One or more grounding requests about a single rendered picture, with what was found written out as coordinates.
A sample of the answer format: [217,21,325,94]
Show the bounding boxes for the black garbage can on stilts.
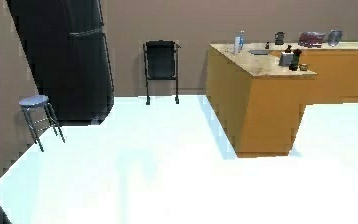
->
[142,40,182,106]

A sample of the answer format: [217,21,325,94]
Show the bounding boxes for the white spray bottle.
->
[233,32,242,55]

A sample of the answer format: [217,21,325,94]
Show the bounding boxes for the orange kitchen counter cabinet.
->
[205,41,358,158]

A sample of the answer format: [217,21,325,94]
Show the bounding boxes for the grey box with dark top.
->
[278,44,294,67]

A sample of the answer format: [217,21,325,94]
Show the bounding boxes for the black fridge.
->
[5,0,115,127]

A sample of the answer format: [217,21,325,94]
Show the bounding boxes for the grey round metal stool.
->
[18,94,67,153]

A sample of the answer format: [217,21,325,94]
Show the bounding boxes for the red toaster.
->
[298,31,327,48]

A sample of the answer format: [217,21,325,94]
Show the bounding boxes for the silver kettle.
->
[327,28,344,47]

